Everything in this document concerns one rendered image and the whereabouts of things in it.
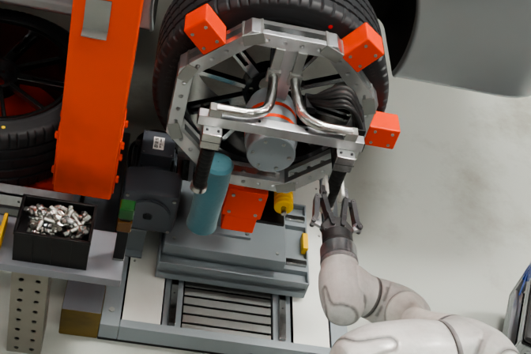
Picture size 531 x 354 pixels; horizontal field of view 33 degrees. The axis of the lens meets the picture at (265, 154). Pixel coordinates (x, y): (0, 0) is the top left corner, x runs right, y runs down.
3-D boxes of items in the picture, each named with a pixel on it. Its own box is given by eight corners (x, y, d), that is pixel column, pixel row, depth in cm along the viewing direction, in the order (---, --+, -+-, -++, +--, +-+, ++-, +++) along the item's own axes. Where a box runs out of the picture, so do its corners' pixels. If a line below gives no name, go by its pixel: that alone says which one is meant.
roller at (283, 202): (288, 155, 292) (293, 142, 288) (291, 222, 271) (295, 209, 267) (271, 152, 291) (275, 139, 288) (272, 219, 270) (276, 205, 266)
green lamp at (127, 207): (134, 210, 241) (136, 200, 238) (133, 221, 238) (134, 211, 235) (119, 208, 240) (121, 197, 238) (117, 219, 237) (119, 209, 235)
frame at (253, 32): (337, 187, 272) (396, 43, 236) (339, 203, 267) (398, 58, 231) (158, 157, 264) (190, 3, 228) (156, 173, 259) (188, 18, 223)
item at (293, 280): (299, 221, 328) (306, 202, 322) (303, 300, 302) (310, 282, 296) (163, 199, 321) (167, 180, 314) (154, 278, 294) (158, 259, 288)
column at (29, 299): (46, 328, 281) (55, 239, 253) (39, 355, 274) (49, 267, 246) (13, 323, 280) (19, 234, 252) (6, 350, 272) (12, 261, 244)
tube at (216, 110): (277, 80, 237) (288, 48, 230) (278, 129, 223) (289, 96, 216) (212, 68, 234) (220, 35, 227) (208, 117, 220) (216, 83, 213)
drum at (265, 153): (288, 126, 256) (301, 88, 246) (290, 178, 240) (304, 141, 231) (240, 118, 254) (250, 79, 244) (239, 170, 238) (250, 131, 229)
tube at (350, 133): (350, 94, 240) (362, 62, 233) (355, 142, 226) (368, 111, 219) (286, 82, 237) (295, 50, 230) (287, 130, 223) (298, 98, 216)
